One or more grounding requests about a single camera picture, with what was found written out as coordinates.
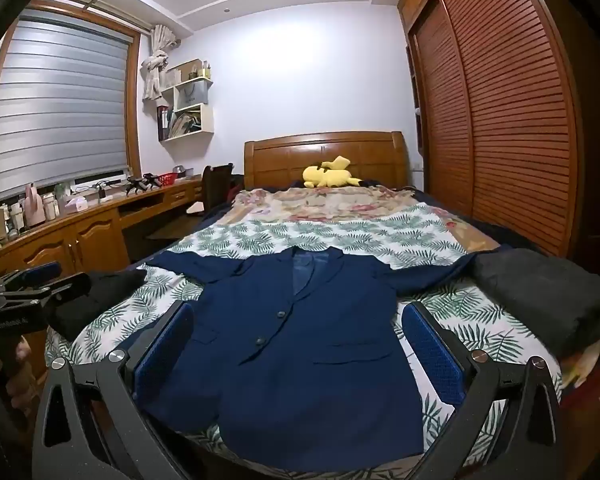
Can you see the dark grey folded clothes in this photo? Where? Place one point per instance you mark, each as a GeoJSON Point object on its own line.
{"type": "Point", "coordinates": [545, 300]}

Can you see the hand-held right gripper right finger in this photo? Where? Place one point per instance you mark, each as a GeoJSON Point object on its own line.
{"type": "Point", "coordinates": [430, 350]}

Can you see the pale yellow cloth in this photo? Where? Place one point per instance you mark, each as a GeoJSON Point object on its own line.
{"type": "Point", "coordinates": [582, 362]}

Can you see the tied beige curtain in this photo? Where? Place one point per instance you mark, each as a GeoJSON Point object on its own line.
{"type": "Point", "coordinates": [152, 75]}

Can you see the row of toiletry bottles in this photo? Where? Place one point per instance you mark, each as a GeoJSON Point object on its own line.
{"type": "Point", "coordinates": [15, 215]}

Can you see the grey window blind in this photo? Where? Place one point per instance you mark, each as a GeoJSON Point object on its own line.
{"type": "Point", "coordinates": [55, 110]}

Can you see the yellow plush toy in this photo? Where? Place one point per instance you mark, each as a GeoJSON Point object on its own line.
{"type": "Point", "coordinates": [330, 177]}

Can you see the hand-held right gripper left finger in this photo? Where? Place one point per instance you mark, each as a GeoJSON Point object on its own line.
{"type": "Point", "coordinates": [165, 355]}

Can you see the black folded clothes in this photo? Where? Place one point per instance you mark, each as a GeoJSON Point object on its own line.
{"type": "Point", "coordinates": [100, 295]}

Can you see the leaf print bed sheet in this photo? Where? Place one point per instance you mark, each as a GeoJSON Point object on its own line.
{"type": "Point", "coordinates": [330, 232]}

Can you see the floral blanket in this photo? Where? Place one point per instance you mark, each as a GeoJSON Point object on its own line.
{"type": "Point", "coordinates": [330, 205]}

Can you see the wooden bed headboard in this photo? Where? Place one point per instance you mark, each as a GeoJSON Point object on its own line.
{"type": "Point", "coordinates": [280, 160]}

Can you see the pink tissue box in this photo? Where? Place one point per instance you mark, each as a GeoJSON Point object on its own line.
{"type": "Point", "coordinates": [76, 206]}

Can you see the wooden louvered wardrobe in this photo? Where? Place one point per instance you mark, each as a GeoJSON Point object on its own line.
{"type": "Point", "coordinates": [505, 110]}

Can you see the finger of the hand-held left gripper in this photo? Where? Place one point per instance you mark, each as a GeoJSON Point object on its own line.
{"type": "Point", "coordinates": [65, 287]}
{"type": "Point", "coordinates": [40, 272]}

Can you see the black tripod gadget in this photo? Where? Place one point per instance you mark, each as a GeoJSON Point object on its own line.
{"type": "Point", "coordinates": [135, 184]}
{"type": "Point", "coordinates": [152, 179]}

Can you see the wooden desk cabinet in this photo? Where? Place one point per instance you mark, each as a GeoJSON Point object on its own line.
{"type": "Point", "coordinates": [95, 235]}

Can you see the person's left hand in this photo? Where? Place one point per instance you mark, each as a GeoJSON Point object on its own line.
{"type": "Point", "coordinates": [21, 355]}

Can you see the dark wooden chair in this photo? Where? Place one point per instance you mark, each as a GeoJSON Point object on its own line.
{"type": "Point", "coordinates": [215, 185]}

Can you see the navy blue suit jacket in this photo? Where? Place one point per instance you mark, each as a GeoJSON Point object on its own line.
{"type": "Point", "coordinates": [305, 360]}

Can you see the red basket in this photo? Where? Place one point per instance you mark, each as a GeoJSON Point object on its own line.
{"type": "Point", "coordinates": [169, 179]}

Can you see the pink bottle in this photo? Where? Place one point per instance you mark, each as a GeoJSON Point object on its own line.
{"type": "Point", "coordinates": [34, 207]}

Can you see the white wall shelf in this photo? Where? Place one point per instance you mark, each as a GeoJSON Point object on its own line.
{"type": "Point", "coordinates": [195, 95]}

